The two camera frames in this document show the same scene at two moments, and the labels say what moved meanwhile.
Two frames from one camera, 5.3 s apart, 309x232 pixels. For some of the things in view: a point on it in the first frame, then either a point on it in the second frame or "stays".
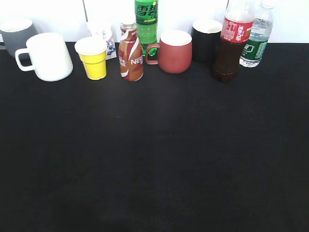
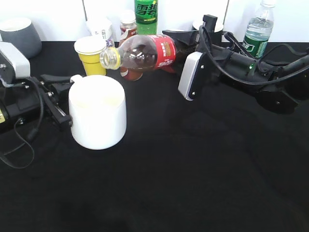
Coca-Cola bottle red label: x=236 y=29 to x=166 y=50
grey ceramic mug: x=16 y=32 stays
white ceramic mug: x=48 y=54 to x=97 y=106
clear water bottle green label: x=256 y=47 stays
